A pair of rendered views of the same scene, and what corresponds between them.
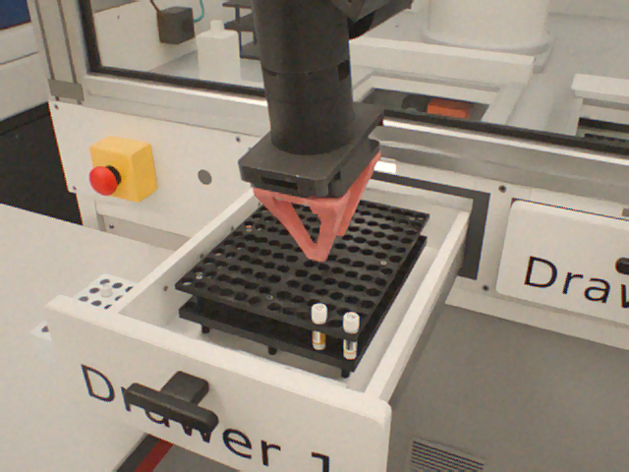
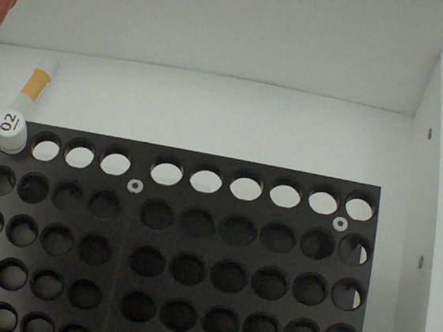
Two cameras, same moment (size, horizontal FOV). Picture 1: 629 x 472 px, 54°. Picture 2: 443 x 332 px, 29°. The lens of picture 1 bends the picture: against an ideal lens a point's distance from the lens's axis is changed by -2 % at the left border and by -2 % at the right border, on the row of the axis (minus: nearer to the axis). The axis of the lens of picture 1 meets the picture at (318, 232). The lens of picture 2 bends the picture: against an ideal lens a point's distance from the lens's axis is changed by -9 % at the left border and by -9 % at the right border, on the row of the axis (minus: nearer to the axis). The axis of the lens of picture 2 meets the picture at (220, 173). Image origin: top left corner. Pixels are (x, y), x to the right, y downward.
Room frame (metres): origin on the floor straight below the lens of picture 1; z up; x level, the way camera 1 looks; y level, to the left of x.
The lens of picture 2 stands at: (0.59, 0.01, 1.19)
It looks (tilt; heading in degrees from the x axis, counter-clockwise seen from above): 61 degrees down; 158
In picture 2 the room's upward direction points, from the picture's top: 9 degrees clockwise
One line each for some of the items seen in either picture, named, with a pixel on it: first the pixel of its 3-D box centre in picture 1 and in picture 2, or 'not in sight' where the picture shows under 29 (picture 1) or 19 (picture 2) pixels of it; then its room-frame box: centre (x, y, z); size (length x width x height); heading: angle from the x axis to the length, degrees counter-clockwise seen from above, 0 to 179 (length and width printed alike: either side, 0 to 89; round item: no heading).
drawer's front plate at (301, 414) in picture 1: (204, 402); (190, 8); (0.34, 0.09, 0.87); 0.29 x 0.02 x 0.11; 66
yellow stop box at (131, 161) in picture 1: (122, 169); not in sight; (0.75, 0.26, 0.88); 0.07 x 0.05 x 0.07; 66
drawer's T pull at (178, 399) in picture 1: (180, 395); not in sight; (0.31, 0.10, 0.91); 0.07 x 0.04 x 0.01; 66
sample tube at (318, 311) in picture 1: (318, 328); (16, 152); (0.41, 0.00, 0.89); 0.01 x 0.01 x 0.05
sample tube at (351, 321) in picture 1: (350, 337); not in sight; (0.40, -0.03, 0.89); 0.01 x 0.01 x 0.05
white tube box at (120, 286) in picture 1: (100, 323); not in sight; (0.55, 0.25, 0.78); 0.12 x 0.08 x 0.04; 157
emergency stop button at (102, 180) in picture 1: (105, 179); not in sight; (0.72, 0.28, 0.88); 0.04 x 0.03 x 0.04; 66
